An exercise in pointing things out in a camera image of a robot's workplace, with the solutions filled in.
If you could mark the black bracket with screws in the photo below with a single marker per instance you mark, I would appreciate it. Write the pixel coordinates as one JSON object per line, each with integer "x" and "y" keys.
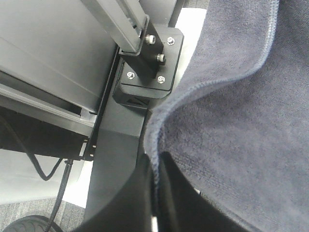
{"x": 147, "y": 77}

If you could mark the black caster wheel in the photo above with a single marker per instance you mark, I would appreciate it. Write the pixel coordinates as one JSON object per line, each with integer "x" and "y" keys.
{"x": 33, "y": 223}

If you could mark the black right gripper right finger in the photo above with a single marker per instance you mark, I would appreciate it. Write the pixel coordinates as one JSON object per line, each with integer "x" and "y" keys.
{"x": 182, "y": 209}

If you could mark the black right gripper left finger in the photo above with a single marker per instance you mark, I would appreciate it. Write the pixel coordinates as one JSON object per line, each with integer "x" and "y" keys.
{"x": 131, "y": 209}

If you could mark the dark navy towel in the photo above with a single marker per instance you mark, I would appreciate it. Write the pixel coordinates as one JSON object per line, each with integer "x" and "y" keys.
{"x": 237, "y": 124}

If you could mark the grey aluminium rail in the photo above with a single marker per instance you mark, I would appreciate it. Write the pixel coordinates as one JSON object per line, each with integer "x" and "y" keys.
{"x": 56, "y": 55}

